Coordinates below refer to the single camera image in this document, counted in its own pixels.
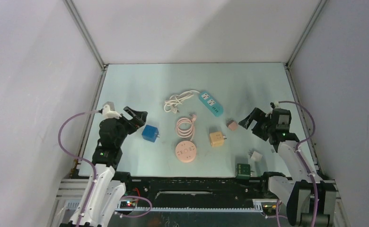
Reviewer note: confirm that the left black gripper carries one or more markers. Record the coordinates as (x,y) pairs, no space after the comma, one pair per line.
(139,117)

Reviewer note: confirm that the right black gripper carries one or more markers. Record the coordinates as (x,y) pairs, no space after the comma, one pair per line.
(258,114)

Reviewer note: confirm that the blue cube plug adapter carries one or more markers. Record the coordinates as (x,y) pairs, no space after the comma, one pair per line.
(150,133)

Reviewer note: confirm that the yellow cube plug adapter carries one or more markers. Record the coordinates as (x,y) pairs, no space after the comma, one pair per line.
(216,139)

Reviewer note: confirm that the pink round power socket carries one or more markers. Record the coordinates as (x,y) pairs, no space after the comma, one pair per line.
(186,151)

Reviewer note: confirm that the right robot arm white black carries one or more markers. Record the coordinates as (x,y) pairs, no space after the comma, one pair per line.
(309,200)

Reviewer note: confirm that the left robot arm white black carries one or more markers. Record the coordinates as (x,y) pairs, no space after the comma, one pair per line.
(103,191)

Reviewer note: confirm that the small pink plug adapter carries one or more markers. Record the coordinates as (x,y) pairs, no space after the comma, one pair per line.
(232,125)

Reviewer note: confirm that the small white plug adapter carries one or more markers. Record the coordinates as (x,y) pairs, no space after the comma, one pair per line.
(255,156)

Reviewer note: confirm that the green cube plug adapter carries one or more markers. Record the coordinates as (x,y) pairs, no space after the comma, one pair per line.
(243,171)

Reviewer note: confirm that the teal power strip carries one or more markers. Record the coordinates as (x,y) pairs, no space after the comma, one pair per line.
(211,103)

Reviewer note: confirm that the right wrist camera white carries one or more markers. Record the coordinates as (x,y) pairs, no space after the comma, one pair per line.
(273,106)

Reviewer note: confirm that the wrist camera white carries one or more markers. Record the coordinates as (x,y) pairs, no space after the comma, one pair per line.
(108,111)
(273,106)

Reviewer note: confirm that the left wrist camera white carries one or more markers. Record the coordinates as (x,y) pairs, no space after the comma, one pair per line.
(108,111)

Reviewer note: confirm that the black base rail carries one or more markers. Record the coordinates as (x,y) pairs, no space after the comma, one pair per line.
(200,192)

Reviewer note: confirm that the grey slotted cable duct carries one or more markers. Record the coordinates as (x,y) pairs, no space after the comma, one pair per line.
(259,207)

